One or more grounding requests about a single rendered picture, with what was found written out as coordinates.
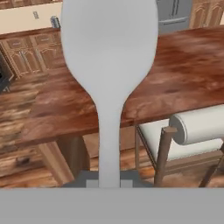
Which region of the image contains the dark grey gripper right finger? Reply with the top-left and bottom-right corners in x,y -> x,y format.
119,170 -> 153,189

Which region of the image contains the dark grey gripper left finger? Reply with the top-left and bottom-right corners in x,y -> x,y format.
63,170 -> 101,189

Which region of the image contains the wooden chair with white cushions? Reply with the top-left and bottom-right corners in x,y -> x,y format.
134,104 -> 224,188

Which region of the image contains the wooden dining table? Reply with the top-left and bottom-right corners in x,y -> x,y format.
0,25 -> 224,186

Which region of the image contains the black oven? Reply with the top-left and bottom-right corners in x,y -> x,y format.
0,50 -> 16,94

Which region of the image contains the wooden cupboard run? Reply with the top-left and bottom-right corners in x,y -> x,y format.
0,31 -> 67,81

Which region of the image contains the small grey jar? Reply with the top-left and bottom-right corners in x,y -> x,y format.
50,15 -> 61,30

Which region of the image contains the grey fridge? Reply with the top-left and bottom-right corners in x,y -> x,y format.
155,0 -> 194,35

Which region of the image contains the wooden tall cupboard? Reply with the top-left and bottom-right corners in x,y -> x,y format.
189,0 -> 224,30

